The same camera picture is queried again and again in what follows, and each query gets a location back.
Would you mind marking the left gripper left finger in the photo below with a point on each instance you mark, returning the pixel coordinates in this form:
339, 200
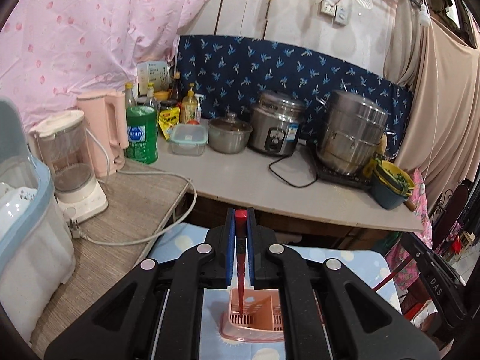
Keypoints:
229, 251

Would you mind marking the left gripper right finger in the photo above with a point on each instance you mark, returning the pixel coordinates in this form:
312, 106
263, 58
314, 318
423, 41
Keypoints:
250, 245

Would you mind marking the red chopstick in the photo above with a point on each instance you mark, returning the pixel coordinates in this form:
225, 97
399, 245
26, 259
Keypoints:
241, 254

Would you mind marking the pink floral apron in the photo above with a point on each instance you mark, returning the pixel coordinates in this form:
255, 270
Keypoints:
406, 247

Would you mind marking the blue polka dot tablecloth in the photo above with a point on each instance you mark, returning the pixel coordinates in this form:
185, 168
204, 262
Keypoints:
370, 266

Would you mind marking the small steel pot with lid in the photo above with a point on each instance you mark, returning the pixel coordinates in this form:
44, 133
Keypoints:
228, 135

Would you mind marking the wooden counter shelf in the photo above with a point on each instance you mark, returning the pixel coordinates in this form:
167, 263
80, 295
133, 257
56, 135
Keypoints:
285, 196

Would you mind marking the clear food container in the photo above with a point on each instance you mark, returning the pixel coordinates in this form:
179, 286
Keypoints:
188, 139

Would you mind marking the steel rice cooker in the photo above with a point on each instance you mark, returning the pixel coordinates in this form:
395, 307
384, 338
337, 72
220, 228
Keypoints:
276, 119

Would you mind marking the pink perforated utensil holder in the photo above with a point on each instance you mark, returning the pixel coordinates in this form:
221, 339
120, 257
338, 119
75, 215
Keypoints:
262, 320

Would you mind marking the induction cooktop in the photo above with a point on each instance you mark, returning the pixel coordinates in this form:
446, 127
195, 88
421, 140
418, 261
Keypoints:
355, 181

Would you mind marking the yellow oil bottle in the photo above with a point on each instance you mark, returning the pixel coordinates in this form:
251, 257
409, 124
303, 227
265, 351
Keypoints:
189, 106

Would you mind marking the yellow seasoning packet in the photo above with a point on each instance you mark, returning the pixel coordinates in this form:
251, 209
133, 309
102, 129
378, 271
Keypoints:
167, 120

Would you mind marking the dark blue bowl stack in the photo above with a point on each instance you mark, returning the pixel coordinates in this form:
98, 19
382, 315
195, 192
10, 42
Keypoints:
390, 186

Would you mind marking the green detergent bottle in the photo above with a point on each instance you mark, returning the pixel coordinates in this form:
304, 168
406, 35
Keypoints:
142, 130

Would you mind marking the large steel steamer pot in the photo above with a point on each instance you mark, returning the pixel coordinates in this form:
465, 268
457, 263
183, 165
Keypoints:
352, 131

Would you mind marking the navy floral backsplash cloth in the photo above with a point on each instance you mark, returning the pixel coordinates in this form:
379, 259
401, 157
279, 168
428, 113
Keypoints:
230, 72

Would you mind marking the beige hanging cloth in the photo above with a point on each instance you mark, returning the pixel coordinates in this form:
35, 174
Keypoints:
442, 71

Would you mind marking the pink electric kettle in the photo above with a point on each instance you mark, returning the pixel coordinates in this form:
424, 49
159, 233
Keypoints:
105, 116

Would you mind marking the white box carton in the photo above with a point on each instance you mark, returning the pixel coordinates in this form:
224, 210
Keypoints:
156, 72

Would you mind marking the white blender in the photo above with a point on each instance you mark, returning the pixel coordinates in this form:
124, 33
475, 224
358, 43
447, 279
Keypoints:
61, 142

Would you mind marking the white dish drainer box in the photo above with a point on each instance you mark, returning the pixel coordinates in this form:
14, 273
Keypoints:
37, 254

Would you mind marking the grey-blue drainer lid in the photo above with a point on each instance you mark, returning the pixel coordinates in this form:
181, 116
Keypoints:
13, 141

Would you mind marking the pink floral curtain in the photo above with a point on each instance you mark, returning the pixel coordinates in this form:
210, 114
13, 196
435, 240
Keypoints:
54, 50

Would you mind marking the white light bulb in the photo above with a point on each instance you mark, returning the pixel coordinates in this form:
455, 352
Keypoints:
424, 16

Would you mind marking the wall power socket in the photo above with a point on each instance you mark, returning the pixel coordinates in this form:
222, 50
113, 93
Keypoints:
339, 14

